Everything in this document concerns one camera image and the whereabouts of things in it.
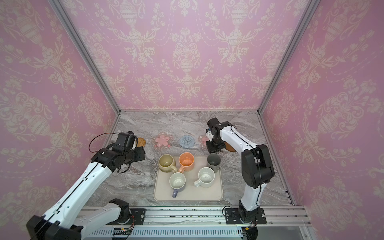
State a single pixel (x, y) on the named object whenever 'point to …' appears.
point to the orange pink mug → (186, 161)
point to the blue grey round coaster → (187, 141)
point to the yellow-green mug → (166, 163)
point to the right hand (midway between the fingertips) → (213, 150)
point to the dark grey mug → (213, 160)
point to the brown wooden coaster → (229, 147)
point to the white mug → (206, 177)
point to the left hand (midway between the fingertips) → (142, 153)
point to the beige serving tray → (163, 191)
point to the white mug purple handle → (177, 181)
